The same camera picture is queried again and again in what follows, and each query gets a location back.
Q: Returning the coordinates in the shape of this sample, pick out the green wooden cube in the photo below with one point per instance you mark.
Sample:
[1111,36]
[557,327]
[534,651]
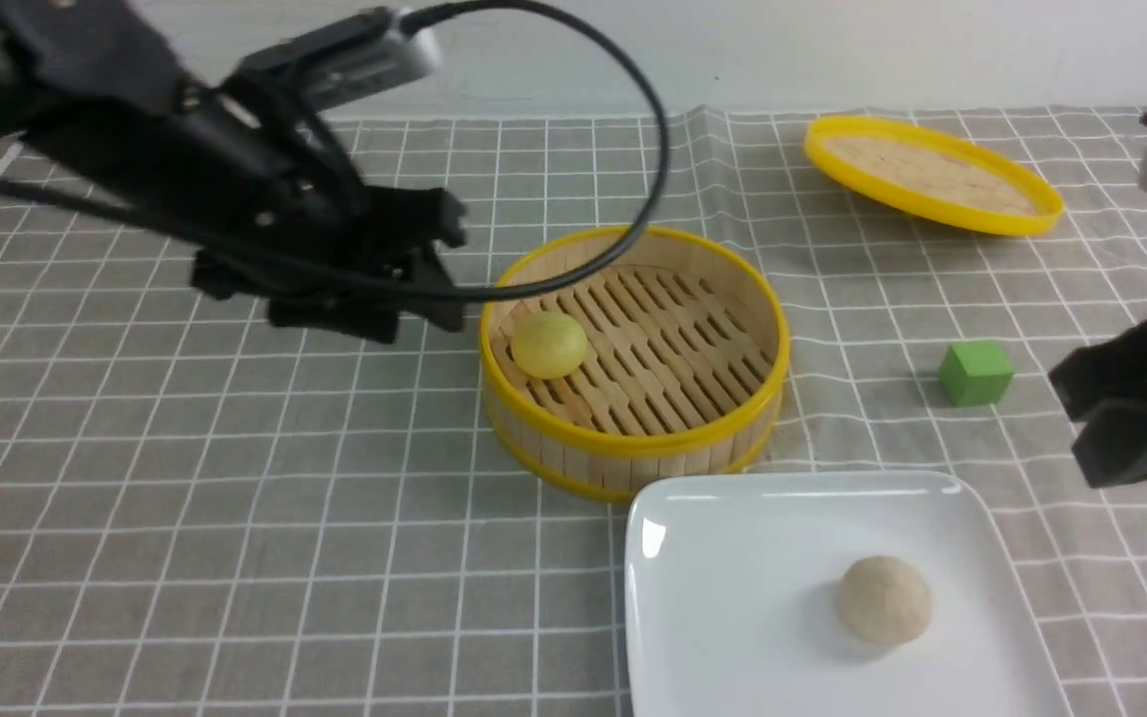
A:
[975,373]

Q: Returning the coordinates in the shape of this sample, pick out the yellow rimmed bamboo steamer basket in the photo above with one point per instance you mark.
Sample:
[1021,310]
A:
[684,373]

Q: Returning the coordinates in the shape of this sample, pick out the yellow steamed bun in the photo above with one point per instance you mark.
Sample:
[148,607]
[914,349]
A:
[548,345]

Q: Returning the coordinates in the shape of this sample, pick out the white steamed bun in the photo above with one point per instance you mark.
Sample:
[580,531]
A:
[885,601]

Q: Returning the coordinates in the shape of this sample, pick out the white square plate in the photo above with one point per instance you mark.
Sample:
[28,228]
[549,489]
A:
[731,582]

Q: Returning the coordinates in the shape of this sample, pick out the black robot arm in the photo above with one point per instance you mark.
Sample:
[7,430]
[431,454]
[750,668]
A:
[99,116]

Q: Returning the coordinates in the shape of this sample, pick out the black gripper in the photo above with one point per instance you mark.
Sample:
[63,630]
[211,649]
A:
[291,225]

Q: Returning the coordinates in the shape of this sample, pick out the yellow rimmed bamboo steamer lid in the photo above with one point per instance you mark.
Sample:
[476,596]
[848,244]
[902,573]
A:
[933,175]

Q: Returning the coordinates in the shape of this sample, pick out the grey checked tablecloth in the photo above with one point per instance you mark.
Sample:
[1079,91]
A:
[202,516]

